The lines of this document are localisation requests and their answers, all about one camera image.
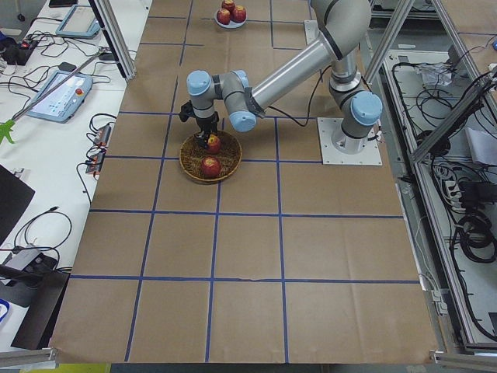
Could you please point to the teach pendant far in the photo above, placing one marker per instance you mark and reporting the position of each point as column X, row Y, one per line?
column 80, row 22

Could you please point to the red apple on plate back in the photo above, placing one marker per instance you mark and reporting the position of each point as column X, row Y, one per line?
column 228, row 4

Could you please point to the red apple on plate front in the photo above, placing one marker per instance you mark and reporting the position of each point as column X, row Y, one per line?
column 223, row 16

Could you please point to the teach pendant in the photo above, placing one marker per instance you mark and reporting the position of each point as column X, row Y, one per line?
column 62, row 103
column 80, row 22

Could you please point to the woven wicker basket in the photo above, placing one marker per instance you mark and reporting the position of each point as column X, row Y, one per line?
column 230, row 156

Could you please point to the red apple on plate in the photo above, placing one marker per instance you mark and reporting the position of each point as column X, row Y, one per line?
column 228, row 4
column 238, row 14
column 223, row 16

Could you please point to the red apple on plate left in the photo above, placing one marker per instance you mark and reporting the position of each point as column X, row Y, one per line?
column 238, row 14

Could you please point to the yellow-red apple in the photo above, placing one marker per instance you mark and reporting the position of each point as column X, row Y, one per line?
column 213, row 144

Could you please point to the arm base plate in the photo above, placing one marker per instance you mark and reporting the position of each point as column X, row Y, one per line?
column 311, row 30
column 349, row 155

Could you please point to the teach pendant near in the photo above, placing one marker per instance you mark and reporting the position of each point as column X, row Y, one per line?
column 62, row 103

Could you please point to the dark red apple in basket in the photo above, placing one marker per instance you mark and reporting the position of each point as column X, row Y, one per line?
column 210, row 167

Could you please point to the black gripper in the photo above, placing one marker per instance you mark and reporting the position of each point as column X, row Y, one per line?
column 206, row 124

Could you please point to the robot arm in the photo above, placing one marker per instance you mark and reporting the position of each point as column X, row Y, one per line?
column 341, row 27

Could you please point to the light blue plate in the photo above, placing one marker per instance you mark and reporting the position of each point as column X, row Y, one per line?
column 232, row 25

